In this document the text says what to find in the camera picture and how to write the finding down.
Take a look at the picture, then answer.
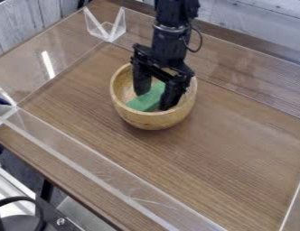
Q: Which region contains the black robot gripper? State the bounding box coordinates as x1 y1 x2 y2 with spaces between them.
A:
130 23 195 112

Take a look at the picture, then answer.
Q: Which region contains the green rectangular block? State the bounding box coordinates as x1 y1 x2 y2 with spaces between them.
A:
126 81 166 112

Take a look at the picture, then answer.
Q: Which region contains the brown wooden bowl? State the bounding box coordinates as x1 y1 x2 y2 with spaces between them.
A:
110 63 196 130

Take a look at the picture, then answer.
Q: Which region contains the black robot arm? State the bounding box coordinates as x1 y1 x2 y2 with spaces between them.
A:
131 0 203 111

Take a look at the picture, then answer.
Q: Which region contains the blue object at edge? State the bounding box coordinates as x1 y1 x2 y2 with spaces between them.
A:
0 98 9 106

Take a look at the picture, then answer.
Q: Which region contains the black metal table leg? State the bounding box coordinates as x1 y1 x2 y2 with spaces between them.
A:
40 180 53 202

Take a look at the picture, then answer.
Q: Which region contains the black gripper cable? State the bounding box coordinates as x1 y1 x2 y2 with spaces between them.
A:
180 24 204 53

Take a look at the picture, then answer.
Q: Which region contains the clear acrylic corner bracket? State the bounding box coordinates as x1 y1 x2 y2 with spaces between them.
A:
81 7 126 42

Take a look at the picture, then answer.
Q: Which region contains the clear acrylic tray wall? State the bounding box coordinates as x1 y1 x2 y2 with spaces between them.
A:
0 1 300 231

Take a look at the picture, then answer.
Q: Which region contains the grey metal bracket with screw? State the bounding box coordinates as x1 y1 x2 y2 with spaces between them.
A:
35 198 83 231

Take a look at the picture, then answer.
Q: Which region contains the black cable loop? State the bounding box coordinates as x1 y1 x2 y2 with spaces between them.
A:
0 196 45 231

